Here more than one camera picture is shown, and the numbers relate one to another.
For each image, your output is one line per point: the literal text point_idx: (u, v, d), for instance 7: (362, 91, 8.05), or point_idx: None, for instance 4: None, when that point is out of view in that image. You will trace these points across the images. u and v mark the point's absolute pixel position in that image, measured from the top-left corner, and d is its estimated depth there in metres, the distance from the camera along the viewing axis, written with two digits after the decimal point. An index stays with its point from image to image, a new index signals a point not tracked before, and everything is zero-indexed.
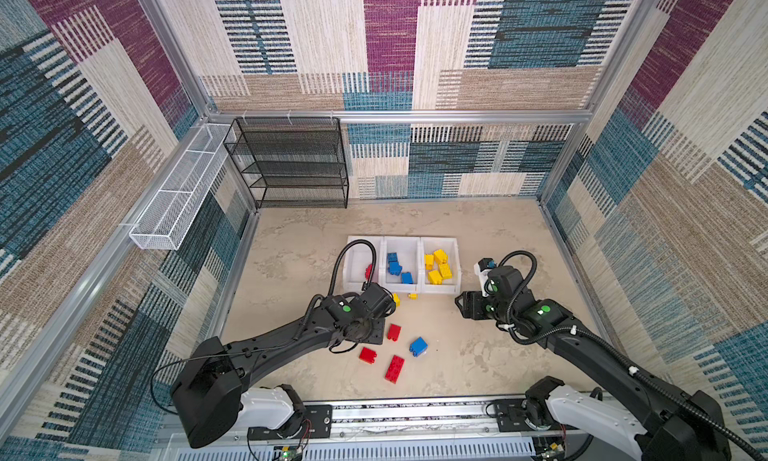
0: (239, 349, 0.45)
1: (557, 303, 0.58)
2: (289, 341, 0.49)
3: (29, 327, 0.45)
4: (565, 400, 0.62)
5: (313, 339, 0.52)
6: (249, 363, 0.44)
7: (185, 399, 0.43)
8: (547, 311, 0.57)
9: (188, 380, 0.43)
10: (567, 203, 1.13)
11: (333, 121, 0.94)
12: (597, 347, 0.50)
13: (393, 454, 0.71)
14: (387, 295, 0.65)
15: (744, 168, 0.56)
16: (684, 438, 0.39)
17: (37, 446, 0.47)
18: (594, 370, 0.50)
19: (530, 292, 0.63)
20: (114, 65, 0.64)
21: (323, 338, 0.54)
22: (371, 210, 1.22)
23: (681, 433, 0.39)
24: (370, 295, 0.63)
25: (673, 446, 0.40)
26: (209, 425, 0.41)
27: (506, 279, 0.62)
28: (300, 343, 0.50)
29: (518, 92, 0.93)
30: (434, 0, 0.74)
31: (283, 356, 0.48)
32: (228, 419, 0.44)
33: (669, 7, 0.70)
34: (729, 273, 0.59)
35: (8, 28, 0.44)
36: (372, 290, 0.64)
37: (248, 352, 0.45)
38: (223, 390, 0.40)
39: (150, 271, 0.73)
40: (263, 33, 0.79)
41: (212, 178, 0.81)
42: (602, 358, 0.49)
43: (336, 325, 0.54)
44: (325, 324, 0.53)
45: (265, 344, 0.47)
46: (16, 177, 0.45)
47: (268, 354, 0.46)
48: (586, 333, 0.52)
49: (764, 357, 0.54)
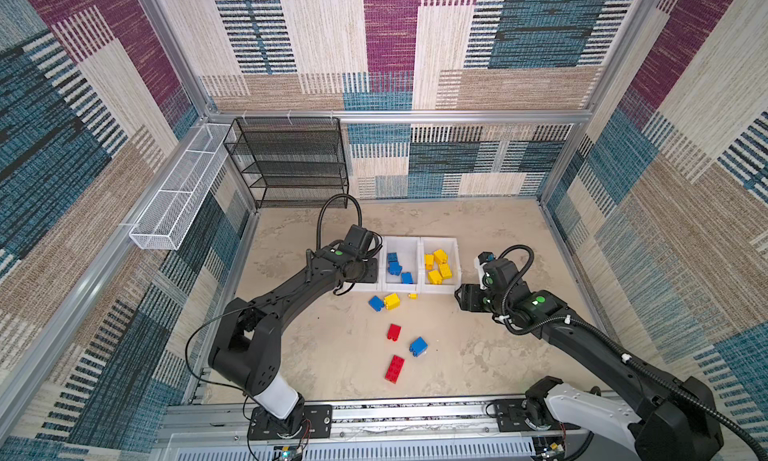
0: (264, 300, 0.48)
1: (553, 294, 0.58)
2: (302, 284, 0.53)
3: (29, 327, 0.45)
4: (563, 397, 0.62)
5: (322, 280, 0.57)
6: (278, 308, 0.47)
7: (227, 361, 0.46)
8: (541, 301, 0.58)
9: (225, 343, 0.46)
10: (567, 203, 1.13)
11: (333, 121, 0.94)
12: (591, 336, 0.50)
13: (393, 454, 0.71)
14: (367, 232, 0.71)
15: (744, 168, 0.56)
16: (676, 422, 0.39)
17: (37, 446, 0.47)
18: (586, 357, 0.50)
19: (526, 284, 0.63)
20: (114, 65, 0.64)
21: (329, 281, 0.59)
22: (371, 209, 1.22)
23: (673, 418, 0.39)
24: (354, 237, 0.69)
25: (664, 431, 0.40)
26: (260, 372, 0.45)
27: (501, 271, 0.62)
28: (314, 284, 0.55)
29: (518, 92, 0.93)
30: (434, 1, 0.74)
31: (303, 299, 0.53)
32: (271, 364, 0.47)
33: (669, 7, 0.70)
34: (729, 273, 0.59)
35: (8, 28, 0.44)
36: (354, 232, 0.69)
37: (273, 300, 0.49)
38: (265, 333, 0.44)
39: (150, 270, 0.73)
40: (263, 33, 0.79)
41: (212, 178, 0.81)
42: (596, 347, 0.49)
43: (336, 265, 0.60)
44: (326, 266, 0.59)
45: (284, 290, 0.51)
46: (16, 177, 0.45)
47: (292, 296, 0.51)
48: (581, 321, 0.53)
49: (764, 357, 0.54)
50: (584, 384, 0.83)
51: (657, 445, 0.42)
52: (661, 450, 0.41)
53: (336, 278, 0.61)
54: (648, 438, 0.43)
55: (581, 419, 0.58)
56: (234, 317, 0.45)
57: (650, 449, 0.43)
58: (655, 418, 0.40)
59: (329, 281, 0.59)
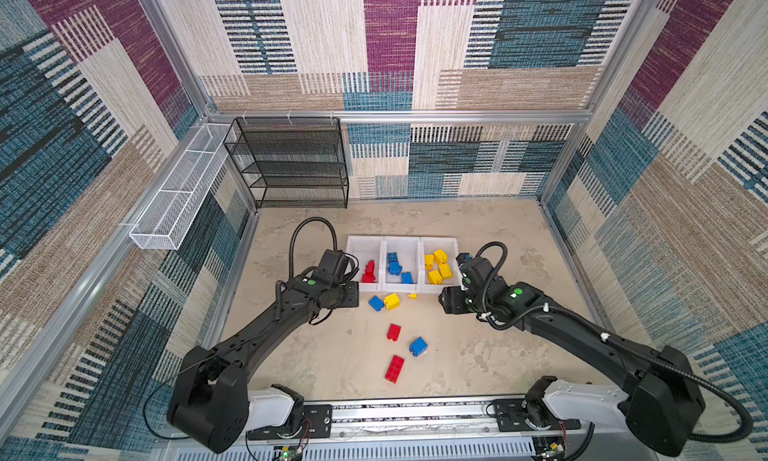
0: (226, 347, 0.45)
1: (529, 284, 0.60)
2: (270, 324, 0.50)
3: (29, 327, 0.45)
4: (559, 393, 0.62)
5: (292, 317, 0.54)
6: (242, 355, 0.44)
7: (188, 419, 0.42)
8: (519, 293, 0.58)
9: (185, 398, 0.42)
10: (567, 203, 1.13)
11: (333, 122, 0.95)
12: (569, 320, 0.51)
13: (393, 454, 0.71)
14: (343, 256, 0.68)
15: (744, 168, 0.56)
16: (660, 394, 0.40)
17: (37, 446, 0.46)
18: (566, 341, 0.51)
19: (502, 280, 0.64)
20: (114, 65, 0.64)
21: (301, 314, 0.56)
22: (371, 210, 1.22)
23: (658, 390, 0.40)
24: (328, 261, 0.66)
25: (649, 402, 0.41)
26: (225, 427, 0.41)
27: (477, 269, 0.63)
28: (283, 322, 0.52)
29: (518, 92, 0.93)
30: (434, 0, 0.74)
31: (271, 342, 0.50)
32: (239, 416, 0.44)
33: (669, 7, 0.70)
34: (729, 273, 0.59)
35: (8, 28, 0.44)
36: (328, 256, 0.66)
37: (238, 346, 0.45)
38: (229, 385, 0.40)
39: (150, 270, 0.73)
40: (263, 33, 0.79)
41: (212, 178, 0.81)
42: (575, 331, 0.50)
43: (308, 297, 0.57)
44: (298, 300, 0.55)
45: (250, 334, 0.47)
46: (16, 177, 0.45)
47: (258, 340, 0.47)
48: (560, 306, 0.54)
49: (764, 357, 0.54)
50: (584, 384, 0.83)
51: (647, 420, 0.42)
52: (651, 424, 0.42)
53: (310, 310, 0.58)
54: (636, 411, 0.43)
55: (578, 412, 0.58)
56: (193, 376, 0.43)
57: (641, 424, 0.44)
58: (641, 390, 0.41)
59: (301, 315, 0.56)
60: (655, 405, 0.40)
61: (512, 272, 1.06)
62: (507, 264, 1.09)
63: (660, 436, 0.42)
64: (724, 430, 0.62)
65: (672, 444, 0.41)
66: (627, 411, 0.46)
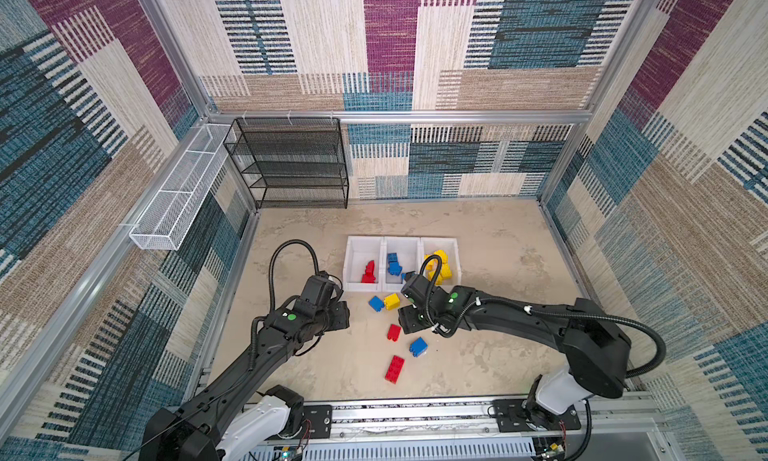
0: (193, 408, 0.42)
1: (462, 285, 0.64)
2: (244, 375, 0.47)
3: (29, 327, 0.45)
4: (545, 394, 0.62)
5: (269, 363, 0.51)
6: (209, 417, 0.41)
7: None
8: (456, 297, 0.62)
9: None
10: (567, 203, 1.13)
11: (333, 122, 0.95)
12: (499, 305, 0.55)
13: (393, 454, 0.71)
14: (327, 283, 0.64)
15: (744, 168, 0.56)
16: (581, 344, 0.43)
17: (37, 447, 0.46)
18: (505, 324, 0.54)
19: (439, 287, 0.67)
20: (114, 65, 0.64)
21: (280, 357, 0.54)
22: (371, 210, 1.22)
23: (578, 341, 0.44)
24: (311, 290, 0.62)
25: (578, 355, 0.44)
26: None
27: (415, 286, 0.65)
28: (258, 372, 0.49)
29: (518, 92, 0.93)
30: (434, 1, 0.74)
31: (246, 395, 0.48)
32: None
33: (669, 8, 0.70)
34: (729, 273, 0.59)
35: (8, 28, 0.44)
36: (310, 286, 0.62)
37: (205, 405, 0.42)
38: (193, 453, 0.38)
39: (150, 271, 0.73)
40: (264, 33, 0.79)
41: (212, 178, 0.81)
42: (506, 312, 0.54)
43: (287, 338, 0.54)
44: (275, 342, 0.52)
45: (221, 388, 0.45)
46: (16, 177, 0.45)
47: (229, 396, 0.44)
48: (490, 298, 0.58)
49: (764, 358, 0.54)
50: None
51: (587, 372, 0.45)
52: (590, 374, 0.45)
53: (291, 348, 0.56)
54: (576, 367, 0.46)
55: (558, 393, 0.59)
56: (155, 444, 0.39)
57: (586, 377, 0.46)
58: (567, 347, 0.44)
59: (280, 358, 0.54)
60: (582, 356, 0.43)
61: (512, 273, 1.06)
62: (507, 264, 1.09)
63: (602, 382, 0.45)
64: (724, 430, 0.62)
65: (613, 386, 0.44)
66: (570, 370, 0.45)
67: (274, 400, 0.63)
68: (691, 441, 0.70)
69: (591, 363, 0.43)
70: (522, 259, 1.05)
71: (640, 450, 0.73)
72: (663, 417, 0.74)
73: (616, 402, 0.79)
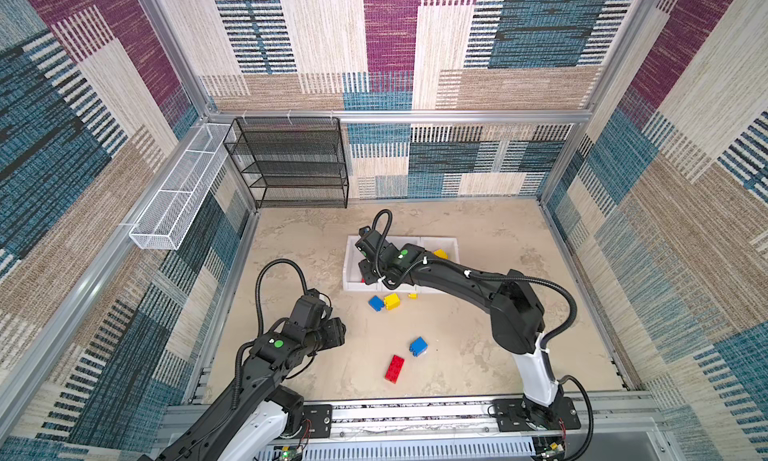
0: (175, 454, 0.41)
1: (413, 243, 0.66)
2: (227, 413, 0.46)
3: (29, 327, 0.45)
4: (533, 392, 0.64)
5: (255, 397, 0.51)
6: None
7: None
8: (405, 254, 0.65)
9: None
10: (567, 203, 1.13)
11: (333, 121, 0.94)
12: (442, 266, 0.60)
13: (393, 454, 0.71)
14: (315, 306, 0.63)
15: (744, 168, 0.56)
16: (505, 307, 0.49)
17: (37, 446, 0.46)
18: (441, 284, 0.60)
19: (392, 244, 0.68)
20: (114, 65, 0.64)
21: (268, 387, 0.53)
22: (371, 209, 1.22)
23: (503, 305, 0.50)
24: (300, 313, 0.61)
25: (502, 315, 0.49)
26: None
27: (368, 240, 0.68)
28: (243, 408, 0.48)
29: (518, 92, 0.93)
30: (434, 1, 0.74)
31: (230, 434, 0.47)
32: None
33: (669, 7, 0.70)
34: (729, 273, 0.59)
35: (8, 28, 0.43)
36: (299, 309, 0.61)
37: (188, 450, 0.42)
38: None
39: (150, 270, 0.73)
40: (263, 33, 0.79)
41: (212, 178, 0.81)
42: (446, 273, 0.58)
43: (272, 367, 0.52)
44: (261, 373, 0.51)
45: (203, 429, 0.44)
46: (16, 177, 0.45)
47: (211, 439, 0.43)
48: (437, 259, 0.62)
49: (764, 357, 0.54)
50: (584, 384, 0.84)
51: (506, 331, 0.52)
52: (506, 332, 0.52)
53: (279, 377, 0.55)
54: (498, 325, 0.52)
55: (528, 378, 0.62)
56: None
57: (502, 333, 0.53)
58: (494, 306, 0.50)
59: (267, 390, 0.53)
60: (505, 316, 0.49)
61: None
62: (507, 264, 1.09)
63: (517, 339, 0.51)
64: (723, 430, 0.62)
65: (526, 342, 0.51)
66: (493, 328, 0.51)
67: (269, 408, 0.62)
68: (690, 441, 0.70)
69: (511, 322, 0.50)
70: (522, 259, 1.05)
71: (640, 449, 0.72)
72: (663, 417, 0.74)
73: (616, 402, 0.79)
